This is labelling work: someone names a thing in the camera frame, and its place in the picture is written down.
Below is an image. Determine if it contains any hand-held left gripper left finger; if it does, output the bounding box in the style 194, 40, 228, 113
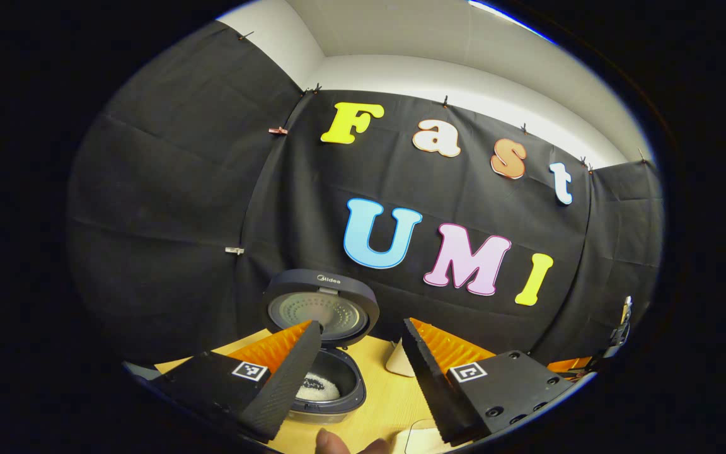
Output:
149, 320, 323, 442

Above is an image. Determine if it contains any black backdrop cloth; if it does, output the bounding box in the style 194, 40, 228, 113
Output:
67, 22, 663, 366

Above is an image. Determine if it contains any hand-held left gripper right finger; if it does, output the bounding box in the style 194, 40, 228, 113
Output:
401, 317, 575, 445

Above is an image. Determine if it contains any dark rice cooker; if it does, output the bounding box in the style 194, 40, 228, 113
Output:
262, 269, 381, 424

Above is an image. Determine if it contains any white toaster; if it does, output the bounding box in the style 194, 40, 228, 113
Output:
385, 340, 415, 378

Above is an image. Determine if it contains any clear tray of rice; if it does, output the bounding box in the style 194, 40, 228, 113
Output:
404, 419, 446, 454

